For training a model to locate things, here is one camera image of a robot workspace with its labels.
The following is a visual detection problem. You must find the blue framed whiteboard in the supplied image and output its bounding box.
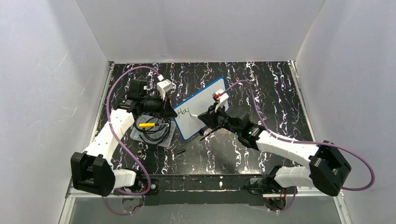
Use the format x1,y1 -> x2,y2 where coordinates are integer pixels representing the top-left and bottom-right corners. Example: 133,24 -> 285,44
174,77 -> 228,140

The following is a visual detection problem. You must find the black marker cap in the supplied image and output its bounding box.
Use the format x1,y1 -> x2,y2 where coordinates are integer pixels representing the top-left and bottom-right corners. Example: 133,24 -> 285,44
177,149 -> 185,155

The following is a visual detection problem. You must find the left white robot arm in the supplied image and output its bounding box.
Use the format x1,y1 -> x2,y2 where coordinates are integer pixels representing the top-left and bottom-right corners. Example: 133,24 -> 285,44
71,79 -> 177,196

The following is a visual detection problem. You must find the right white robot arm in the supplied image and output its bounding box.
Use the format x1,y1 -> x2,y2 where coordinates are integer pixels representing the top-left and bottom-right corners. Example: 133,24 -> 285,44
197,105 -> 351,196

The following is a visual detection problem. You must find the clear plastic box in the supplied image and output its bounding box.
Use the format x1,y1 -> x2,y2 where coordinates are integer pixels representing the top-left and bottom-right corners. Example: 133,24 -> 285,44
130,115 -> 176,148

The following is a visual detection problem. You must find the orange handled screwdriver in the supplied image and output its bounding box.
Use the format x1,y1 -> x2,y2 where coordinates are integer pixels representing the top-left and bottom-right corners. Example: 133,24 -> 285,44
200,126 -> 220,141

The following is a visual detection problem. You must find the coiled black cable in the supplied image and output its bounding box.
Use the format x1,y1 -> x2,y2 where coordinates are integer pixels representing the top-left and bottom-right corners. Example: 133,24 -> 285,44
133,111 -> 172,145

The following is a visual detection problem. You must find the yellow handled screwdriver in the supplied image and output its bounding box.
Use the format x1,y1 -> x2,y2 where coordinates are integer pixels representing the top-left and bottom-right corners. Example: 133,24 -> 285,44
138,123 -> 169,128

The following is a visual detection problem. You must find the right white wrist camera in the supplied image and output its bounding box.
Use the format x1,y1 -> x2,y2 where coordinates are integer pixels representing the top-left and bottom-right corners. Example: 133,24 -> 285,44
212,89 -> 229,112

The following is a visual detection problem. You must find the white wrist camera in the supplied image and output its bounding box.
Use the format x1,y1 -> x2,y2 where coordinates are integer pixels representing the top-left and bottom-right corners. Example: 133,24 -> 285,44
156,79 -> 173,101
212,89 -> 229,112

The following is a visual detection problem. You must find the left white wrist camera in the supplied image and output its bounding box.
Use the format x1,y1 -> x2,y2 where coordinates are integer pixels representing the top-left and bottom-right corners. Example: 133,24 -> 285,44
156,79 -> 173,101

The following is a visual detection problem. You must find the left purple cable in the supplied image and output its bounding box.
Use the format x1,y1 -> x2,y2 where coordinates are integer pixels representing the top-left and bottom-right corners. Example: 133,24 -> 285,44
101,65 -> 164,216

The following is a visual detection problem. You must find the purple cable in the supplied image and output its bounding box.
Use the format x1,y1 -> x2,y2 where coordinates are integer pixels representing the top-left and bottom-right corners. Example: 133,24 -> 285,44
221,79 -> 375,212
101,65 -> 164,216

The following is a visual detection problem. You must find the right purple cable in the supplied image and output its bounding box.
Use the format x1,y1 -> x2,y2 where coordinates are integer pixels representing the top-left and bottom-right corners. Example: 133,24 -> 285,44
221,79 -> 375,212

